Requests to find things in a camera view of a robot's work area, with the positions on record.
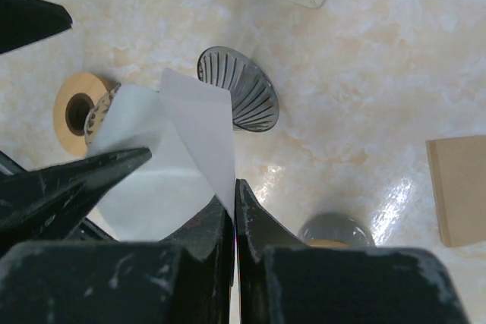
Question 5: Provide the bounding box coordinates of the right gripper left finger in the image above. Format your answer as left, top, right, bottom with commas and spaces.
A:
1, 199, 232, 323

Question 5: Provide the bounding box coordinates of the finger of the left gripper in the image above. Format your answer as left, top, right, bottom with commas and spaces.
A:
0, 0, 72, 54
1, 147, 152, 243

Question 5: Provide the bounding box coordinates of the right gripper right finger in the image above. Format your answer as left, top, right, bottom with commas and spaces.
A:
235, 180, 469, 323

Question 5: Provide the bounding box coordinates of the white paper coffee filter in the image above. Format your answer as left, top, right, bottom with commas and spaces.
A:
87, 68, 235, 241

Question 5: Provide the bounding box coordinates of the grey glass dripper cone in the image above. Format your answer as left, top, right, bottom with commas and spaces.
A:
197, 46, 279, 133

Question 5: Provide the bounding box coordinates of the brown paper coffee filter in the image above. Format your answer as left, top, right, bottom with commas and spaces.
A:
426, 135, 485, 247

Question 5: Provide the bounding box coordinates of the grey glass carafe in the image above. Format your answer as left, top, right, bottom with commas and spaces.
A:
298, 212, 375, 248

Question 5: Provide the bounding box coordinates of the glass carafe with handle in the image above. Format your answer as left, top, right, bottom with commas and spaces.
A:
84, 84, 121, 147

